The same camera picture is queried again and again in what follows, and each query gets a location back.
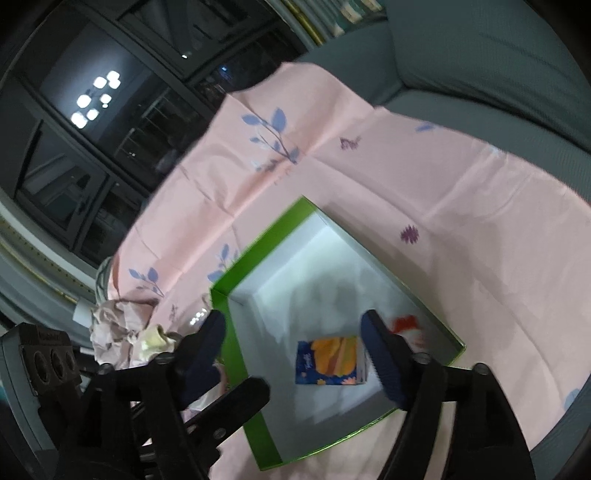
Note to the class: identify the grey green cloth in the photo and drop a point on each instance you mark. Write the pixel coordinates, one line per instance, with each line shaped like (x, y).
(104, 277)

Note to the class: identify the dark glass window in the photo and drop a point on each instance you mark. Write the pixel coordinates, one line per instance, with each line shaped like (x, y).
(115, 147)

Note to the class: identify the green cardboard box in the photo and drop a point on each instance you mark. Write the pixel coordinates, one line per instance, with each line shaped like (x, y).
(332, 277)

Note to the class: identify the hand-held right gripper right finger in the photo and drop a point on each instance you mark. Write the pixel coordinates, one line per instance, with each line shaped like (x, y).
(384, 364)

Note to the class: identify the grey sofa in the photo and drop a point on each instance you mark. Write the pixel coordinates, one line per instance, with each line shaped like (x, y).
(438, 106)

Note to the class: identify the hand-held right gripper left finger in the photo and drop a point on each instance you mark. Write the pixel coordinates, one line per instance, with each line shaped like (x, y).
(203, 355)

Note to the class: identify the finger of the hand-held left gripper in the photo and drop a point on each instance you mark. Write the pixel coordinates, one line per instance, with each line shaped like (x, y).
(240, 399)

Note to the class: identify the crumpled beige cloth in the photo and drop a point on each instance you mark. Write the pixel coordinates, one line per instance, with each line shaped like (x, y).
(115, 323)

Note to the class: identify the blue orange tissue packet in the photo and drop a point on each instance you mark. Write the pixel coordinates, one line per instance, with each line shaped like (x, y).
(328, 360)

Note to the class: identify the grey sofa cushion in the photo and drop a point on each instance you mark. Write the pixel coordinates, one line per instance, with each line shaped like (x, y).
(475, 41)

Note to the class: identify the red white packet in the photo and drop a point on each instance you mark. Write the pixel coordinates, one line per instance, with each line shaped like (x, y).
(406, 325)

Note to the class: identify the grey curtain yellow trim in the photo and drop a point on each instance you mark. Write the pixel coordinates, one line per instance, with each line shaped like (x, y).
(27, 277)

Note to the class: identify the pale yellow sock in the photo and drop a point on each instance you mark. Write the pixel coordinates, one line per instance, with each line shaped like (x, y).
(157, 341)

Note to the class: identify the pink floral bed sheet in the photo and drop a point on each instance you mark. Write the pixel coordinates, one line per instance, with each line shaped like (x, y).
(369, 184)

